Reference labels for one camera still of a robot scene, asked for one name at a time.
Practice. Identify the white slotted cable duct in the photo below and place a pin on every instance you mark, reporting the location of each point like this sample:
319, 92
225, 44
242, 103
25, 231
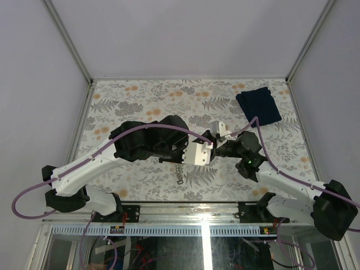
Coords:
149, 230

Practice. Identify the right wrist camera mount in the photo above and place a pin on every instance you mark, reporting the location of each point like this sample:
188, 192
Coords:
218, 130

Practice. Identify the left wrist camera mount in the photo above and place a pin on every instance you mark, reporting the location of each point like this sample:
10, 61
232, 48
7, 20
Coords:
197, 154

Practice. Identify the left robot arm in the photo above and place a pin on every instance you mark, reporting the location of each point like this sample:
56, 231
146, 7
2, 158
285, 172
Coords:
71, 190

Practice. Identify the metal base rail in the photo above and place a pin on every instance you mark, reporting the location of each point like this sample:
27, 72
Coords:
161, 213

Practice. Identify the large metal keyring disc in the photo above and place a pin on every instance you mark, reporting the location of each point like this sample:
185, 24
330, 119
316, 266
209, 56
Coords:
179, 173

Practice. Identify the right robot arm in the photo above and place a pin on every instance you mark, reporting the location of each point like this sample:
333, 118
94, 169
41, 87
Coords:
327, 206

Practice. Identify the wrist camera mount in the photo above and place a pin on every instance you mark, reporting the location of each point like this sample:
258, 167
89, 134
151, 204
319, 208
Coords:
197, 154
218, 130

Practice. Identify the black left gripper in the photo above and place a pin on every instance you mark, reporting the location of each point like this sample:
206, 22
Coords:
179, 158

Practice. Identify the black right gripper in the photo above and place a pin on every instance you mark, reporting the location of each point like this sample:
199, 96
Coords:
215, 151

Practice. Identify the dark blue folded cloth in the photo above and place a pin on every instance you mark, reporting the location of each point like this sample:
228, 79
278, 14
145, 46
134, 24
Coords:
259, 103

